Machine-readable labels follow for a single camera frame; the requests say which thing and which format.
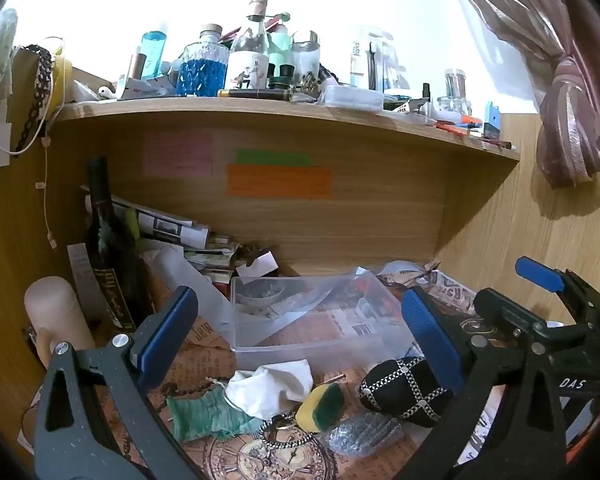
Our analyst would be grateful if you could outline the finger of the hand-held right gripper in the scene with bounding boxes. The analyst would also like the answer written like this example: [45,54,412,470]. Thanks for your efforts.
[515,257,600,324]
[474,287,557,342]

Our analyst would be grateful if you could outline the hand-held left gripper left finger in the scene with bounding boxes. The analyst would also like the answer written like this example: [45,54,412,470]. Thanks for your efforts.
[34,286,201,480]

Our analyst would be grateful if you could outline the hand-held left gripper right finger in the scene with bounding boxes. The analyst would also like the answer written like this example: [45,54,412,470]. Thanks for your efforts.
[395,287,567,480]

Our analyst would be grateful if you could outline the black quilted pouch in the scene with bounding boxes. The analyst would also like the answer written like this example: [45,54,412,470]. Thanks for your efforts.
[358,357,454,429]

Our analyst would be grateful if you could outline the green mesh cloth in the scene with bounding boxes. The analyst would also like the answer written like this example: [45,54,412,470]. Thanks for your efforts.
[166,387,264,442]

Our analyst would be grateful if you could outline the stack of papers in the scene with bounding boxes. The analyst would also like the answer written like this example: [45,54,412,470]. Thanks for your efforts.
[184,234,242,287]

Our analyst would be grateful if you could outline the dark wine bottle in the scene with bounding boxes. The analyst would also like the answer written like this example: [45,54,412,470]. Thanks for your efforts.
[84,156,143,334]

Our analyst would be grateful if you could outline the small bowl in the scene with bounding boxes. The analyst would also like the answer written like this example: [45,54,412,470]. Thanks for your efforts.
[236,279,287,312]

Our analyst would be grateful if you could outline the clear plastic box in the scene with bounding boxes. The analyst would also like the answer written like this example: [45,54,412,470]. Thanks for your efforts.
[230,272,422,367]

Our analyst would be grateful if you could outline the beige foam cylinder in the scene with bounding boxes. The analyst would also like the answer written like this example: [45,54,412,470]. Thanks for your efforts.
[23,276,97,367]

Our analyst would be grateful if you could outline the rolled newspaper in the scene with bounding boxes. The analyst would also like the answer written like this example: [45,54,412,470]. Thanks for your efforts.
[81,194,212,251]

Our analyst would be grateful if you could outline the bubble wrap piece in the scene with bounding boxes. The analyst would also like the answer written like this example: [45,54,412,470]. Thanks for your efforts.
[327,412,404,457]

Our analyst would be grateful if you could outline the white paper tag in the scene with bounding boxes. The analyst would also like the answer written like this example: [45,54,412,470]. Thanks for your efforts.
[235,251,279,279]

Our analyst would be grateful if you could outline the white cloth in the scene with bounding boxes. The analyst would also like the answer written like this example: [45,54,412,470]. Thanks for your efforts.
[224,360,314,419]

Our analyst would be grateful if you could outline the yellow green sponge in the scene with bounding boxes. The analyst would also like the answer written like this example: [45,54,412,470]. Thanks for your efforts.
[295,382,346,432]

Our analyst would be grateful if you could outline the blue box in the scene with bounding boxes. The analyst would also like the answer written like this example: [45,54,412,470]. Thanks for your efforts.
[482,102,502,139]

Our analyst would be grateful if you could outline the vintage print paper mat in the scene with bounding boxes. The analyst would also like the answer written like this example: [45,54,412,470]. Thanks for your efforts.
[22,260,506,480]

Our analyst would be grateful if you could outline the orange pen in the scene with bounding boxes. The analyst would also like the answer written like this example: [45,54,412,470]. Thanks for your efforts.
[429,114,483,137]

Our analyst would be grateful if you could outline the pink sticky note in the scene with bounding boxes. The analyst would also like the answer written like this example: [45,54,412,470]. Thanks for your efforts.
[142,129,215,179]

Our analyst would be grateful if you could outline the orange sticky note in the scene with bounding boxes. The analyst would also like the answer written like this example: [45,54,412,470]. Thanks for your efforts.
[226,164,334,199]

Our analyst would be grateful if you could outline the small glass jar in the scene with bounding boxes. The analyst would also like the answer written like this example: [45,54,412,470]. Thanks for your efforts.
[444,68,469,112]

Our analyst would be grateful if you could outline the green sticky note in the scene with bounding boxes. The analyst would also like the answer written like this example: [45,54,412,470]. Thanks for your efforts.
[235,148,311,166]

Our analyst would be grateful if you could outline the pink striped curtain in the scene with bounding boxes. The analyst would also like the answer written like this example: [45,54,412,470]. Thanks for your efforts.
[441,0,600,190]

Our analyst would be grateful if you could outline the wooden shelf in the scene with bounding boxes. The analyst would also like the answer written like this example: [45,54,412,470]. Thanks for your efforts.
[0,67,523,291]

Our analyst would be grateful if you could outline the clear plastic case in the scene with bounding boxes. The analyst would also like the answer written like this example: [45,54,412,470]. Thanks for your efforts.
[324,84,385,109]

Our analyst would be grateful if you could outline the dark pen tube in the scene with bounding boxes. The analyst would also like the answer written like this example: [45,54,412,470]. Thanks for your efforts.
[217,88,295,102]

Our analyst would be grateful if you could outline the black lace ribbon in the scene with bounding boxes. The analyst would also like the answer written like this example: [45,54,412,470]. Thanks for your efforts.
[12,44,54,156]

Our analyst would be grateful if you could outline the clear acrylic organiser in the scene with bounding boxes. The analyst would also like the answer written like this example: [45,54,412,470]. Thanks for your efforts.
[349,26,397,92]

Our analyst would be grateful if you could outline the faceted bottle with blue liquid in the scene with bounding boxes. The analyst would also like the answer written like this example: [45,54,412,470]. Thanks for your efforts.
[175,23,230,97]

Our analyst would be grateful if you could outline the yellow tape roll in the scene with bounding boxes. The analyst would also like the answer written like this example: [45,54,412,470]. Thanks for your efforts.
[51,56,74,112]

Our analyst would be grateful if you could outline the light blue plastic bottle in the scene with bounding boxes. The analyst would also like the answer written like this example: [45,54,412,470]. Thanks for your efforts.
[139,30,169,81]

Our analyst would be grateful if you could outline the black binoculars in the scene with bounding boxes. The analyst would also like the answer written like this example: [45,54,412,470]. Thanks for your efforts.
[268,62,297,89]

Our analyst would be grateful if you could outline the clear bottle with white label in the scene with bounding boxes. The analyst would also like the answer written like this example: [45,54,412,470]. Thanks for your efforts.
[227,0,272,92]

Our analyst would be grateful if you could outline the mint green bottle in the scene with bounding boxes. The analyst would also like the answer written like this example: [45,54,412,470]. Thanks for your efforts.
[269,11,294,67]

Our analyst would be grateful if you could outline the white fluffy item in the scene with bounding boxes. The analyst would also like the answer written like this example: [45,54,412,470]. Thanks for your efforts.
[0,7,19,97]

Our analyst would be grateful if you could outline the metal chain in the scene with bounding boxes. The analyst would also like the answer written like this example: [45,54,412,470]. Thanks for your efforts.
[259,411,315,453]

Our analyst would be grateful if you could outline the white cable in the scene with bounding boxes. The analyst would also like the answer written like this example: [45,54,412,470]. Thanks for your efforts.
[0,36,65,249]

